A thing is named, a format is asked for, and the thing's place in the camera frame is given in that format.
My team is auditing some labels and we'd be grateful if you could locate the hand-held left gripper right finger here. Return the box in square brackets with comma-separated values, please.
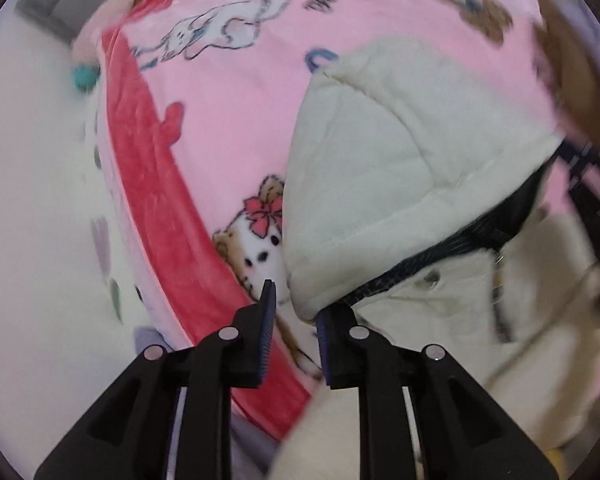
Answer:
[316, 305, 555, 480]

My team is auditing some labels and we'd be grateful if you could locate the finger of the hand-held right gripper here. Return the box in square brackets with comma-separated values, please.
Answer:
[560, 135, 600, 221]

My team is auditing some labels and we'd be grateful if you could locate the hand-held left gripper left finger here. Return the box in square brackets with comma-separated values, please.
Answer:
[34, 279, 277, 480]

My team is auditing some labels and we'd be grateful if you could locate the cream quilted jacket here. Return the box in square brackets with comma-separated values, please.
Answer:
[267, 40, 600, 480]

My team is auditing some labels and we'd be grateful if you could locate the brown and lavender plush toy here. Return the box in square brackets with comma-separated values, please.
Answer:
[532, 0, 600, 136]

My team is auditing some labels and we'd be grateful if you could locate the lavender cloth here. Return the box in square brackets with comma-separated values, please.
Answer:
[132, 327, 301, 480]

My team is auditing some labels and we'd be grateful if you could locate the white printed bed sheet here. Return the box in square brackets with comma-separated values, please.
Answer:
[75, 95, 151, 351]

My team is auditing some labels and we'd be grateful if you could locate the pink printed blanket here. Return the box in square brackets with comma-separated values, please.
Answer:
[97, 0, 600, 441]

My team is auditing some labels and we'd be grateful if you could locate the teal ball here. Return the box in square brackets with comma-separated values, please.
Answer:
[71, 62, 101, 92]

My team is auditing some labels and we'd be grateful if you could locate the pink pillow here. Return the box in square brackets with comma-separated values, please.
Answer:
[72, 0, 136, 68]

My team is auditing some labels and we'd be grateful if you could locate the grey upholstered headboard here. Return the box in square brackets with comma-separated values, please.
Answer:
[15, 0, 151, 43]

